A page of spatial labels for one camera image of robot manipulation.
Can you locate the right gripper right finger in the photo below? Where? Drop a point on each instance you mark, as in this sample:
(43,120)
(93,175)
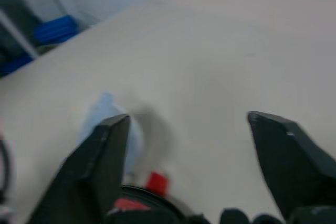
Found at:
(294,161)

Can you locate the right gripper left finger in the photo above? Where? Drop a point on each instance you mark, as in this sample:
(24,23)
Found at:
(89,171)

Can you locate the black red clear paddle case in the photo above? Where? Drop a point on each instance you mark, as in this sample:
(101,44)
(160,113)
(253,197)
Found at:
(168,205)

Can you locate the blue plastic crate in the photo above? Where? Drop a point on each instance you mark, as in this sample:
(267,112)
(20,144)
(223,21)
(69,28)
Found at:
(13,64)
(55,28)

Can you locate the grey metal bar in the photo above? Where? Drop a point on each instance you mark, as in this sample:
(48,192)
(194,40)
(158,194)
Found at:
(18,33)

